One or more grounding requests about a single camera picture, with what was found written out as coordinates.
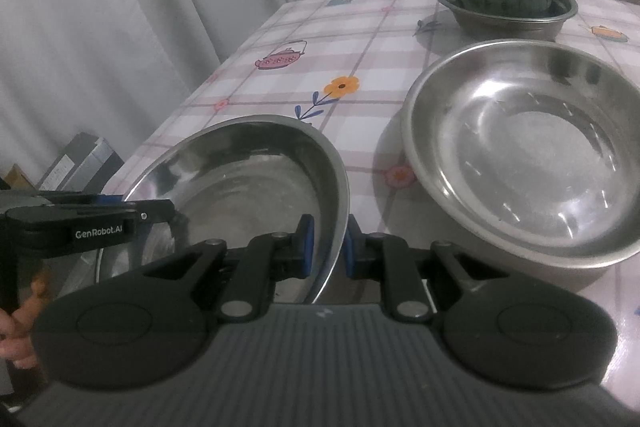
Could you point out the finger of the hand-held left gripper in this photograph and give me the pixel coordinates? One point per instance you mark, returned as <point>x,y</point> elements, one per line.
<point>157,211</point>

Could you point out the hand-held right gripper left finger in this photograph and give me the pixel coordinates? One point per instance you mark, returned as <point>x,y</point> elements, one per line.
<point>309,247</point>

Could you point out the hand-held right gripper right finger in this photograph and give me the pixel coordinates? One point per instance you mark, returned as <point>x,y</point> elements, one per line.
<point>352,249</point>

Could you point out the medium stainless steel plate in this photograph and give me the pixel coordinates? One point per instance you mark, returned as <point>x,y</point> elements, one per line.
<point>240,177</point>

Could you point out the person's left hand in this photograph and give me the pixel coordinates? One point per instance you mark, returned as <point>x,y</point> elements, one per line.
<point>17,337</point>

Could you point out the brown cardboard box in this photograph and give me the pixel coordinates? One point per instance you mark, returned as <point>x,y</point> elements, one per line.
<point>20,177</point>

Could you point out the grey box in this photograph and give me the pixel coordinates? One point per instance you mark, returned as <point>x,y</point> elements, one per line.
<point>82,162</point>

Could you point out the large steel basin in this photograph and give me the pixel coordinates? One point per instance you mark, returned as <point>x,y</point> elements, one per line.
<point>525,147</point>

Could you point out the white curtain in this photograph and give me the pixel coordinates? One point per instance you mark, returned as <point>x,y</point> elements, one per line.
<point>125,7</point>

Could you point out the pink checked plastic tablecloth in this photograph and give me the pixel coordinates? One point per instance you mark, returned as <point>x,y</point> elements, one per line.
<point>310,37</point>

